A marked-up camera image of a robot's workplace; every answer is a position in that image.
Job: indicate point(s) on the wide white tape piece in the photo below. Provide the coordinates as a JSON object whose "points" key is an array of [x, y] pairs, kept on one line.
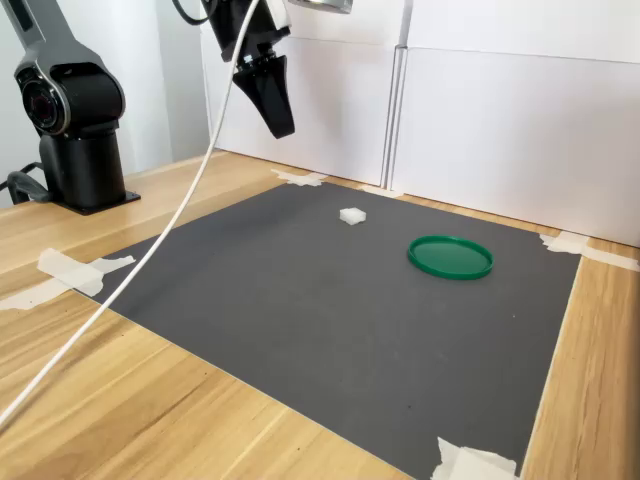
{"points": [[70, 272]]}

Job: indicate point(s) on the long white tape strip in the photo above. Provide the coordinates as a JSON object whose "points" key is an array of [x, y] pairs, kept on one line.
{"points": [[30, 296], [612, 259]]}

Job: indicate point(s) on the round green lid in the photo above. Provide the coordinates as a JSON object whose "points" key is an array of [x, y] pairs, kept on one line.
{"points": [[450, 257]]}

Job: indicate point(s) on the dark grey mat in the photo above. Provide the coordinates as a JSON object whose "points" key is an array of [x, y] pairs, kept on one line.
{"points": [[325, 325]]}

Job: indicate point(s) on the small white plastic terminal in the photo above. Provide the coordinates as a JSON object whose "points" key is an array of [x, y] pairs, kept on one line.
{"points": [[352, 216]]}

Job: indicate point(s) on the torn white tape piece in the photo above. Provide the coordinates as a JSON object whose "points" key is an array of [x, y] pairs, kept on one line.
{"points": [[117, 262]]}

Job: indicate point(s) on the crumpled white tape piece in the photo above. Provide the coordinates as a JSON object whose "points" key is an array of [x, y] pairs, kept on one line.
{"points": [[470, 462]]}

